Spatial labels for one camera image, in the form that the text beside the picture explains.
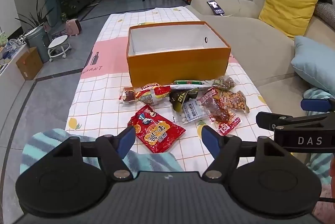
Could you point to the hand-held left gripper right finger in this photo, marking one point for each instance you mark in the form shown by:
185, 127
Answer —
209, 140

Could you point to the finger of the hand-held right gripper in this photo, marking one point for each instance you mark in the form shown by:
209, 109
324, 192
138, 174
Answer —
269, 120
315, 104

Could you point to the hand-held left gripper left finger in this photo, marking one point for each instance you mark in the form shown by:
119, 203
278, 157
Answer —
127, 139

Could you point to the red small packet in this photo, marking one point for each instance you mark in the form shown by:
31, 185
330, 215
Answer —
219, 114

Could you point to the large red snack packet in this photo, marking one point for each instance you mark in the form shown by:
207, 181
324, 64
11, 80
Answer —
157, 132

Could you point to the clear packet of white balls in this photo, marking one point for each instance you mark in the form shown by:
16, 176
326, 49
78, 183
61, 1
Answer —
193, 112

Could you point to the clear peanut packet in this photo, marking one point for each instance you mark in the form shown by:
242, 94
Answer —
235, 101

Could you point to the red yellow drumstick packet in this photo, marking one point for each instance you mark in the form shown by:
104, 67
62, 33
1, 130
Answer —
146, 94

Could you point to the green snack packet black label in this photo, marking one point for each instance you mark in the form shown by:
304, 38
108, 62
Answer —
179, 101

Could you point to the clear mixed nut packet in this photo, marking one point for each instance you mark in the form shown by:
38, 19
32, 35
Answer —
225, 82

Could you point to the green sausage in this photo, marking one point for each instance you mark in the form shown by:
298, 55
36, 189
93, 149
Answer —
188, 82

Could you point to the orange cardboard box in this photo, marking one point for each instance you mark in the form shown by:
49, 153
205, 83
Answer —
178, 66

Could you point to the person's right hand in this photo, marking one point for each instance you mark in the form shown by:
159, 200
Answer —
332, 174

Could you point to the teal striped blanket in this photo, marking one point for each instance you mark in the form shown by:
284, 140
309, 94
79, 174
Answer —
318, 94
44, 142

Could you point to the light blue pillow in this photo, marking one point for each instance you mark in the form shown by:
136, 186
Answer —
316, 66

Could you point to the checked lemon print tablecloth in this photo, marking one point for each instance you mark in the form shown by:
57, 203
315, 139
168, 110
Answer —
104, 93

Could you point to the beige sofa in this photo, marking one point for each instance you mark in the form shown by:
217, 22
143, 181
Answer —
261, 38

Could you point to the houndstooth cushion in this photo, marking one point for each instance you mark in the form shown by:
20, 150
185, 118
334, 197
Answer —
325, 10

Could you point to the yellow pillow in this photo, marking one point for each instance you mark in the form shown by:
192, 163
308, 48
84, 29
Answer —
288, 6

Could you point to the white wheeled stool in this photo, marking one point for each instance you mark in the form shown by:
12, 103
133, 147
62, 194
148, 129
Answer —
59, 43

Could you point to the brown cardboard box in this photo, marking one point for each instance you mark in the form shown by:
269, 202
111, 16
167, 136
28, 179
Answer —
30, 64

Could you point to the pink space heater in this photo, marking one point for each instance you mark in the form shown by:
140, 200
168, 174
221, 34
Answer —
73, 27

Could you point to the black smartphone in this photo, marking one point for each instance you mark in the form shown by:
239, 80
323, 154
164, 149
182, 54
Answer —
216, 7

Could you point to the grey trash can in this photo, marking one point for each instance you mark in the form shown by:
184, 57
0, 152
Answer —
38, 42

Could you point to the white low cabinet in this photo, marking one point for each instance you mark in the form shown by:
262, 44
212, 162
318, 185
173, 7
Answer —
13, 61

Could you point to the long leaf potted plant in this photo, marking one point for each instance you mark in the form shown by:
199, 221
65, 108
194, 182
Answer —
36, 15

